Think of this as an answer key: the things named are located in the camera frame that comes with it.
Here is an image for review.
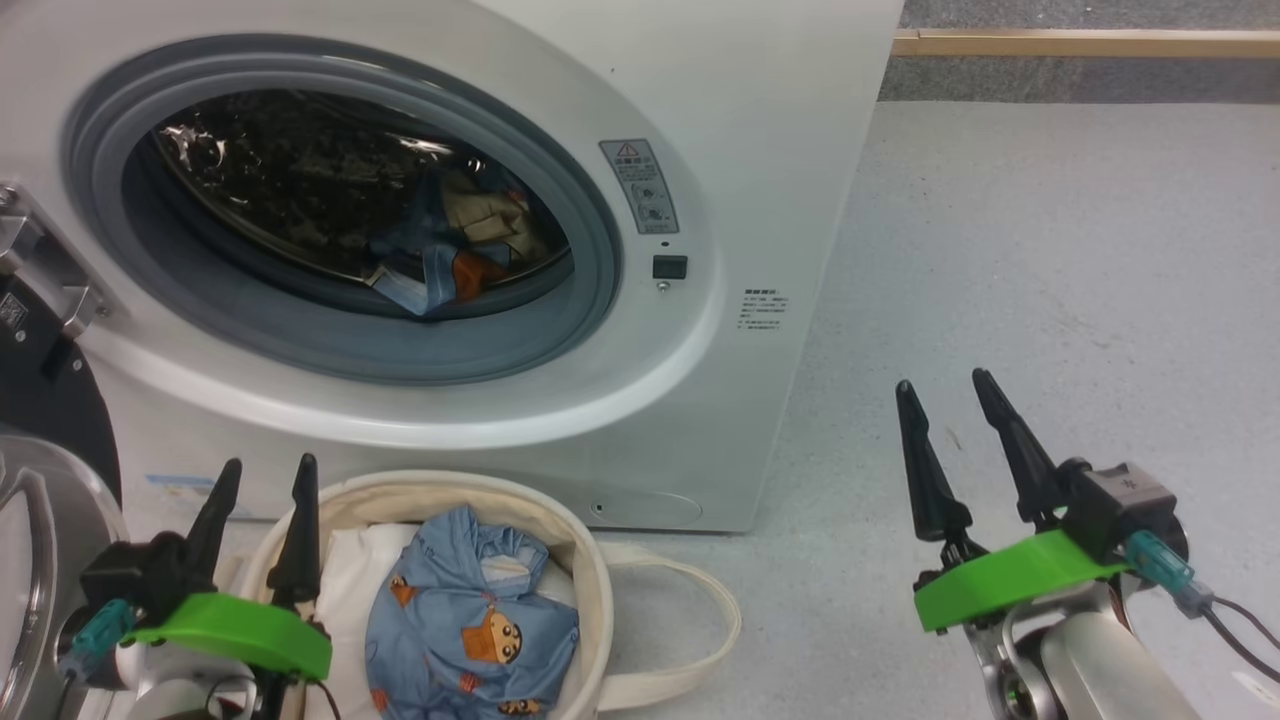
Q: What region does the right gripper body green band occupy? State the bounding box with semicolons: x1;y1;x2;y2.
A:
913;530;1131;633

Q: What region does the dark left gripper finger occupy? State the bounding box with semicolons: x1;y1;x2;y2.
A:
266;453;323;611
183;458;244;593

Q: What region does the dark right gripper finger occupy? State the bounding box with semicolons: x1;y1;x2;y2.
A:
895;380;973;546
972;368;1063;529

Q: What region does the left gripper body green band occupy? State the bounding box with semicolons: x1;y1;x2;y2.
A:
125;592;333;683

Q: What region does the blue bear print garment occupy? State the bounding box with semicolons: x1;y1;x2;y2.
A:
365;503;581;719

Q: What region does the black-rimmed glass washer door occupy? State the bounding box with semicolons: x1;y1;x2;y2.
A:
0;185;131;720

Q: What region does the grey rubber door gasket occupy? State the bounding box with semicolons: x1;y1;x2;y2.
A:
62;35;623;386

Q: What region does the white front-load washing machine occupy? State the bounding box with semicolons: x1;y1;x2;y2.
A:
0;0;906;533

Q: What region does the stainless steel washing machine drum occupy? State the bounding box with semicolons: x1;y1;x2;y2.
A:
150;90;576;321

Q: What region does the white cloth in basket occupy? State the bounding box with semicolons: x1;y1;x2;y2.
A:
305;525;421;720

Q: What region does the blue energy label sticker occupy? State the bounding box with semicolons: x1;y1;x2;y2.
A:
145;473;251;521

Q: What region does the oval drain filter cover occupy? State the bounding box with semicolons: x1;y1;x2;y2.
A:
588;488;704;529

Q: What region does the cream canvas laundry basket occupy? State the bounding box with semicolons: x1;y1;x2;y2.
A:
215;470;743;720

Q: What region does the grey warning sticker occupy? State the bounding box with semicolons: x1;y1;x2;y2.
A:
599;138;680;236

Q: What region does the teal left cable connector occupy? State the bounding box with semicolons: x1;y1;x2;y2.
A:
58;598;136;686

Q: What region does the teal cable connector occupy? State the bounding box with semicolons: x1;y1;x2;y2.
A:
58;598;136;686
1125;530;1216;616

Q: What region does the teal right cable connector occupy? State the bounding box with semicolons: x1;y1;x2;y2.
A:
1125;530;1216;616

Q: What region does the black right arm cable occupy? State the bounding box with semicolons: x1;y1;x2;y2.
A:
1200;595;1280;686

